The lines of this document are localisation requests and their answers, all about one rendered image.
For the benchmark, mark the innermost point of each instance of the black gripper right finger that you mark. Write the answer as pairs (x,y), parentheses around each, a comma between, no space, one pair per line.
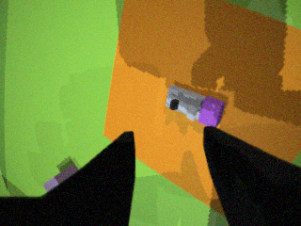
(255,188)

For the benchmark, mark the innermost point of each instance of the orange flat square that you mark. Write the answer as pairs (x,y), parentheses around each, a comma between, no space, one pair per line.
(248,60)

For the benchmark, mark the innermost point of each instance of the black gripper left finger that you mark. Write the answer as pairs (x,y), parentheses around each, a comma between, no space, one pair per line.
(98,194)

